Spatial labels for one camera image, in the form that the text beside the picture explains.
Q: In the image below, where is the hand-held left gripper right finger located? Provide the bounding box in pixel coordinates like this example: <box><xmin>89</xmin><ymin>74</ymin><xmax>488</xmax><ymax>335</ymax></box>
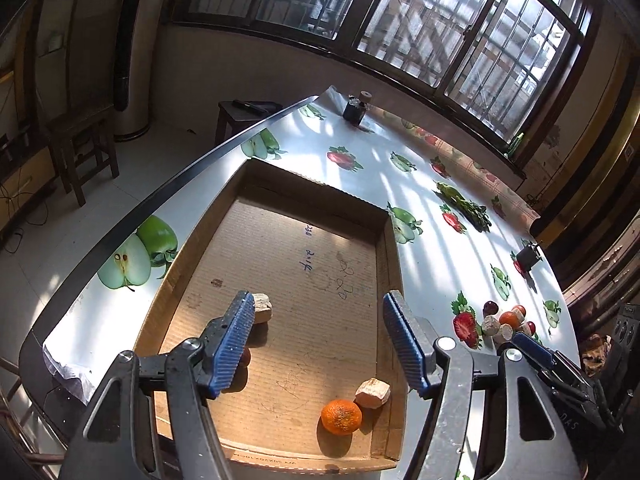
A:
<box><xmin>382</xmin><ymin>290</ymin><xmax>568</xmax><ymax>480</ymax></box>

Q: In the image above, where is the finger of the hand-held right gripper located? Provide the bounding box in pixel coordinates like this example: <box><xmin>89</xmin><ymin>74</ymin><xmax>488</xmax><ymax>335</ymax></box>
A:
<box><xmin>509</xmin><ymin>331</ymin><xmax>601</xmax><ymax>402</ymax></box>

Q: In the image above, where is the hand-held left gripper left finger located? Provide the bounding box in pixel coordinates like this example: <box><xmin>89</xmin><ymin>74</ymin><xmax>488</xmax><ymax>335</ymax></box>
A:
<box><xmin>60</xmin><ymin>290</ymin><xmax>257</xmax><ymax>480</ymax></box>

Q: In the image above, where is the shallow cardboard box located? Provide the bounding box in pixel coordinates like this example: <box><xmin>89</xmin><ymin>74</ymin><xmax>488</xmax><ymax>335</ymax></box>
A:
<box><xmin>132</xmin><ymin>159</ymin><xmax>406</xmax><ymax>473</ymax></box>

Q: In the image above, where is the black cylindrical container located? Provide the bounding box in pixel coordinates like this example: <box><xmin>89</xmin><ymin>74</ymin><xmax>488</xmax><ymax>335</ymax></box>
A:
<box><xmin>515</xmin><ymin>242</ymin><xmax>543</xmax><ymax>272</ymax></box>

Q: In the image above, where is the black perforated box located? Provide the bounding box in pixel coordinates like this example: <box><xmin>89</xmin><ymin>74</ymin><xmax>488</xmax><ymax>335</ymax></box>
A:
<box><xmin>607</xmin><ymin>305</ymin><xmax>640</xmax><ymax>411</ymax></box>

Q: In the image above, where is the green leafy vegetable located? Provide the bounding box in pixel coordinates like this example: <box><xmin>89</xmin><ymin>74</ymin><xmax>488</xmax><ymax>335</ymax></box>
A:
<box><xmin>436</xmin><ymin>181</ymin><xmax>493</xmax><ymax>231</ymax></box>

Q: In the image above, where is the fruit print tablecloth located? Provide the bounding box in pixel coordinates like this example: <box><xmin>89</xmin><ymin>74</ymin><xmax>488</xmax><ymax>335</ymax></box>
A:
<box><xmin>42</xmin><ymin>85</ymin><xmax>583</xmax><ymax>480</ymax></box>

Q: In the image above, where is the dark wooden stool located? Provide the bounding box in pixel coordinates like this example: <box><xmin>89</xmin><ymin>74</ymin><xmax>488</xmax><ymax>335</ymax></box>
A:
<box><xmin>216</xmin><ymin>100</ymin><xmax>283</xmax><ymax>148</ymax></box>

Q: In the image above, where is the dark jar with brown lid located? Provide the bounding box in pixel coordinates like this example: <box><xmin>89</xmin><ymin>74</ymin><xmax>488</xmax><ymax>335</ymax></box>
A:
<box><xmin>342</xmin><ymin>91</ymin><xmax>375</xmax><ymax>126</ymax></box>

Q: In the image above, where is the white standing air conditioner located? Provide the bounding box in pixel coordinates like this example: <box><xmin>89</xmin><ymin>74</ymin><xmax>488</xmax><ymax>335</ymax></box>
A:
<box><xmin>112</xmin><ymin>0</ymin><xmax>151</xmax><ymax>143</ymax></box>

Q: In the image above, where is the yellow low cabinet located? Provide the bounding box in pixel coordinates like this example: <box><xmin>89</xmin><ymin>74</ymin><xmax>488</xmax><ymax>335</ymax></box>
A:
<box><xmin>0</xmin><ymin>135</ymin><xmax>56</xmax><ymax>231</ymax></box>

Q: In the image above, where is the barred sliding window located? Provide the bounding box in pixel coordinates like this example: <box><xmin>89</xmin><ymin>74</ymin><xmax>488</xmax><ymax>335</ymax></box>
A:
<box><xmin>170</xmin><ymin>0</ymin><xmax>603</xmax><ymax>146</ymax></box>

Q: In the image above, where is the black floor cable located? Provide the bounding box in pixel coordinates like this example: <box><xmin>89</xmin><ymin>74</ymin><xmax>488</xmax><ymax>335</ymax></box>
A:
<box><xmin>0</xmin><ymin>180</ymin><xmax>46</xmax><ymax>253</ymax></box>

